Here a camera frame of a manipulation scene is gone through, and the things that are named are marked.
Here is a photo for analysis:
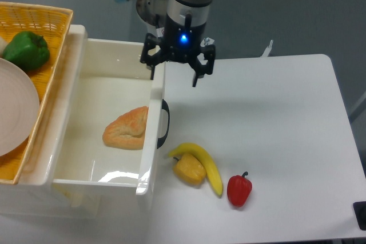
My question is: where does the yellow banana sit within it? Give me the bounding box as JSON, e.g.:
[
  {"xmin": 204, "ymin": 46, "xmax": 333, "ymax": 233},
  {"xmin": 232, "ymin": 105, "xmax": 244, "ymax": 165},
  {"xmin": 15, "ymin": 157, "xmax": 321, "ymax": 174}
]
[{"xmin": 168, "ymin": 142, "xmax": 223, "ymax": 197}]

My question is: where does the triangle bread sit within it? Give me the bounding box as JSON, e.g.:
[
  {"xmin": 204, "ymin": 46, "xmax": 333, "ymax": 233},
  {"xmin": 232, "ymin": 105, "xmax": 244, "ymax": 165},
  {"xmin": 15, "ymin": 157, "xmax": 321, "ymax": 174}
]
[{"xmin": 102, "ymin": 106, "xmax": 149, "ymax": 150}]

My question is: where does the black drawer handle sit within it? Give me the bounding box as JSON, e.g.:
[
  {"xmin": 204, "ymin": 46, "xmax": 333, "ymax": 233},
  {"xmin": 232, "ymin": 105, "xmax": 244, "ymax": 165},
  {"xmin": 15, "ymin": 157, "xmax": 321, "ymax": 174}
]
[{"xmin": 157, "ymin": 99, "xmax": 170, "ymax": 149}]

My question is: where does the white metal bracket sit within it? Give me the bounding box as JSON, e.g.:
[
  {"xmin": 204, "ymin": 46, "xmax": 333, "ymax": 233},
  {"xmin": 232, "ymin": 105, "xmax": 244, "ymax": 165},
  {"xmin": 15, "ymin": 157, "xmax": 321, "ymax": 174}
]
[{"xmin": 201, "ymin": 37, "xmax": 214, "ymax": 47}]

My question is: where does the white object in basket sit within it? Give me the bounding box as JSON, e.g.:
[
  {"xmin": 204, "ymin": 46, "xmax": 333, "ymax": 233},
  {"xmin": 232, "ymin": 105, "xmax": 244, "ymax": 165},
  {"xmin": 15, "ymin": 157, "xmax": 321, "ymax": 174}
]
[{"xmin": 0, "ymin": 37, "xmax": 8, "ymax": 57}]

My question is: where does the yellow bell pepper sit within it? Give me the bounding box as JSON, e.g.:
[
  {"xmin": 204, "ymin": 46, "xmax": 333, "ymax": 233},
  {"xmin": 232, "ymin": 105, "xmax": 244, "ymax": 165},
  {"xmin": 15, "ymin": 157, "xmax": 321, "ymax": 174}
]
[{"xmin": 173, "ymin": 153, "xmax": 206, "ymax": 186}]

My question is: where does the yellow wicker basket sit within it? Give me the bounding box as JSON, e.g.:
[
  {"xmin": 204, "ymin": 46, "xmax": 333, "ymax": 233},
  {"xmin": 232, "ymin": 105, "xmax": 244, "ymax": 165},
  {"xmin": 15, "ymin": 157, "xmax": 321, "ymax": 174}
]
[{"xmin": 1, "ymin": 2, "xmax": 73, "ymax": 185}]

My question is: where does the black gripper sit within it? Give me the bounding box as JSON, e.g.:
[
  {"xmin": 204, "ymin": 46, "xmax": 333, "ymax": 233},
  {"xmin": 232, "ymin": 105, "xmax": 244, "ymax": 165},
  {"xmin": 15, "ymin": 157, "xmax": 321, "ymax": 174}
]
[{"xmin": 140, "ymin": 15, "xmax": 216, "ymax": 87}]

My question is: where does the white drawer cabinet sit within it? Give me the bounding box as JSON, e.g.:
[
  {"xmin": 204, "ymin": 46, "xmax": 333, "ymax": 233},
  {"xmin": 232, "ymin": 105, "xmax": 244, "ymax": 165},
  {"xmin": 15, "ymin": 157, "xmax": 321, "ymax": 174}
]
[{"xmin": 1, "ymin": 25, "xmax": 153, "ymax": 219}]

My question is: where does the beige plate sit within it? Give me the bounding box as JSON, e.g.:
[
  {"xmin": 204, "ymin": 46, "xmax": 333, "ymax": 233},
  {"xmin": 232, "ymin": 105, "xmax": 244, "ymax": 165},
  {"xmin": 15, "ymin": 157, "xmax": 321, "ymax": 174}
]
[{"xmin": 1, "ymin": 59, "xmax": 39, "ymax": 156}]

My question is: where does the white upper drawer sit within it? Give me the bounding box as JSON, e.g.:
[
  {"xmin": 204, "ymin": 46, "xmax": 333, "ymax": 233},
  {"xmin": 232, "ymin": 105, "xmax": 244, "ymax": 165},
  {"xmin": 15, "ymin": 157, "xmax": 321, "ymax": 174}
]
[{"xmin": 53, "ymin": 39, "xmax": 165, "ymax": 197}]

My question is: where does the red bell pepper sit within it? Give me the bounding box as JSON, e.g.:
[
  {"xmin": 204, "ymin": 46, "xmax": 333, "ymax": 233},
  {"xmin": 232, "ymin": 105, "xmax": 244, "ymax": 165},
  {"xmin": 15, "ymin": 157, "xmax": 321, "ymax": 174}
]
[{"xmin": 226, "ymin": 171, "xmax": 252, "ymax": 207}]

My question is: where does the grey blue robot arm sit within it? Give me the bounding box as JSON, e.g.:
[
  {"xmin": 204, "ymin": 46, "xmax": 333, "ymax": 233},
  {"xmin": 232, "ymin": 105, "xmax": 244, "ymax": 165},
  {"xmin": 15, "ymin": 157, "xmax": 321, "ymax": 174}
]
[{"xmin": 116, "ymin": 0, "xmax": 216, "ymax": 86}]

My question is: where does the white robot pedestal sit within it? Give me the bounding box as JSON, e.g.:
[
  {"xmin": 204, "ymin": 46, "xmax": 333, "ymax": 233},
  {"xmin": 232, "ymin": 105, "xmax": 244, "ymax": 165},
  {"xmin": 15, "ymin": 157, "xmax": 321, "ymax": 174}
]
[{"xmin": 136, "ymin": 0, "xmax": 169, "ymax": 40}]

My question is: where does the green bell pepper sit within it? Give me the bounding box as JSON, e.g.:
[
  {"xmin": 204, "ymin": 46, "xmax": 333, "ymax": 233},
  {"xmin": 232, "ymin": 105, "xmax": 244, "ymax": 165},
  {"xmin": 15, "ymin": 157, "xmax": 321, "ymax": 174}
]
[{"xmin": 3, "ymin": 31, "xmax": 50, "ymax": 71}]

